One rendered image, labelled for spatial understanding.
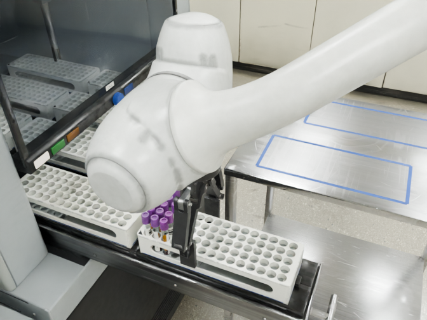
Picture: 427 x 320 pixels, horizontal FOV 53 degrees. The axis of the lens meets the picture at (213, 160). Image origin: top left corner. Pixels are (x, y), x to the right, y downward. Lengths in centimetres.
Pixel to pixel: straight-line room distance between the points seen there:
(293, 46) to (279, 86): 268
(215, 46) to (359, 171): 61
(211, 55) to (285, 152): 58
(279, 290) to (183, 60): 42
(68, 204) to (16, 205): 10
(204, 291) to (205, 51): 45
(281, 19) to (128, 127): 266
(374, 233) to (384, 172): 104
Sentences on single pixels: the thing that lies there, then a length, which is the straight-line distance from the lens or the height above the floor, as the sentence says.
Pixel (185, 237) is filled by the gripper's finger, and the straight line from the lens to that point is 70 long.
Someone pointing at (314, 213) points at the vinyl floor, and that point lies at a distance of 211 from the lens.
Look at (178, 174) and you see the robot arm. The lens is 43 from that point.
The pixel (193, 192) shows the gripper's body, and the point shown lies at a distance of 68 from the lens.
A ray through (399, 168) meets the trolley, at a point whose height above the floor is 82.
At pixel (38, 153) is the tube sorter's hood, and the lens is 84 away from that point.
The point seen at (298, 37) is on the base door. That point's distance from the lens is 305.
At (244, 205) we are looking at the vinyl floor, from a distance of 210.
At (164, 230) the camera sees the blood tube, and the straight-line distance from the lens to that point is 77.
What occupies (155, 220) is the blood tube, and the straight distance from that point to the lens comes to 76.
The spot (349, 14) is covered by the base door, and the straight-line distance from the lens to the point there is 293.
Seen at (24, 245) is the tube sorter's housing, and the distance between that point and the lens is 93.
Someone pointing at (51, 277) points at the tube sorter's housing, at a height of 73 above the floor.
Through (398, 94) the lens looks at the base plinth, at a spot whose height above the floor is 3.
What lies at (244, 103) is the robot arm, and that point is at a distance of 41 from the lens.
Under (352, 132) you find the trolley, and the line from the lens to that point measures 119.
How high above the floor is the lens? 146
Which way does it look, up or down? 38 degrees down
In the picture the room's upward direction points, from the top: 1 degrees counter-clockwise
